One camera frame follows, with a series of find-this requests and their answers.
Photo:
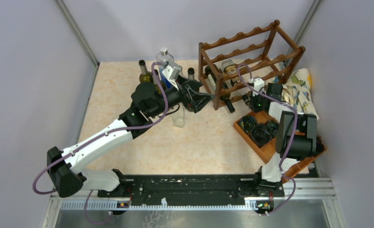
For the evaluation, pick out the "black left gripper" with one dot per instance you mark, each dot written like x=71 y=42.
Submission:
x=197 y=100

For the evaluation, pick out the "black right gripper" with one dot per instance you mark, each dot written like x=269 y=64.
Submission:
x=252 y=99

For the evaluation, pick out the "square clear glass bottle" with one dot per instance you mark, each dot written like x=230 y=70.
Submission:
x=178 y=116

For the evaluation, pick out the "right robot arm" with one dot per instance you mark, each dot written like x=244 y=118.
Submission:
x=296 y=140

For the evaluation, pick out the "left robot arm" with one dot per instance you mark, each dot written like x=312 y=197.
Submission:
x=68 y=167

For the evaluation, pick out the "green wine bottle grey capsule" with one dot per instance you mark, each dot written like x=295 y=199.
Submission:
x=191 y=73

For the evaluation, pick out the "clear blue vodka bottle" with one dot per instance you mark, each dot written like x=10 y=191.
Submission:
x=163 y=56

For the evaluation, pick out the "green wine bottle far left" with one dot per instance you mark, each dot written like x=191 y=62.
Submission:
x=145 y=75

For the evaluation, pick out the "rolled dark patterned tie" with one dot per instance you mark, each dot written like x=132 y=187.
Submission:
x=247 y=123

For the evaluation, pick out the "wooden compartment tray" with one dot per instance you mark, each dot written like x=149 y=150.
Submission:
x=266 y=150

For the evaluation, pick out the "rolled green patterned tie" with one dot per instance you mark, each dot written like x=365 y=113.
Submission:
x=272 y=127

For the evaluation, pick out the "rolled dark striped tie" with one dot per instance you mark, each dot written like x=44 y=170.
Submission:
x=260 y=135

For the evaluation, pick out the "dinosaur print cloth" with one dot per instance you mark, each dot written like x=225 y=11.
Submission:
x=294 y=96

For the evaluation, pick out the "black rolled belt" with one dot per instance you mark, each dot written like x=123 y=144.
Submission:
x=319 y=145

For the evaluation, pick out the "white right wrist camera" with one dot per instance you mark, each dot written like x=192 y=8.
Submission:
x=257 y=83

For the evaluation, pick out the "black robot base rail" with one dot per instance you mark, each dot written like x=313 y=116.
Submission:
x=193 y=190

